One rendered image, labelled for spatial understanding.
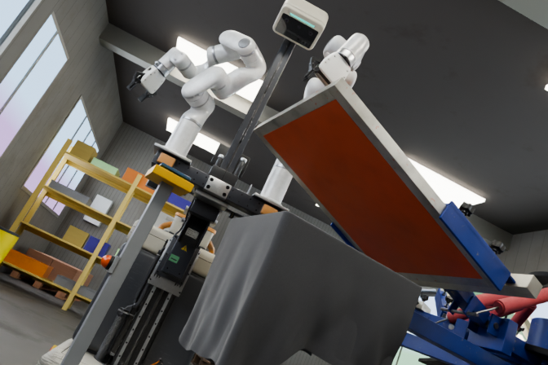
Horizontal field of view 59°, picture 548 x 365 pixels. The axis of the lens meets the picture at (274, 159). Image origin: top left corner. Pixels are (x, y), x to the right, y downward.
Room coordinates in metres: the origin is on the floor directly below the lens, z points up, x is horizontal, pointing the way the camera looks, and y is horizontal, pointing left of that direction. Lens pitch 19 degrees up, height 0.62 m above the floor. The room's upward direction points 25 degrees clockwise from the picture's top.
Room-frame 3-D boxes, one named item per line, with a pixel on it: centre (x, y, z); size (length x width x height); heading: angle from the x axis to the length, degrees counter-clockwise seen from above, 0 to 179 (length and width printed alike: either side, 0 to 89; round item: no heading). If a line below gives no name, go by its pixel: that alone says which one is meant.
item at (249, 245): (1.45, -0.03, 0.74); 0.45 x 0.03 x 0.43; 18
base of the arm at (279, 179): (1.99, -0.05, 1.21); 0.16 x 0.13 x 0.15; 7
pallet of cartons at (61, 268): (8.56, 2.43, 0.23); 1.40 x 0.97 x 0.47; 7
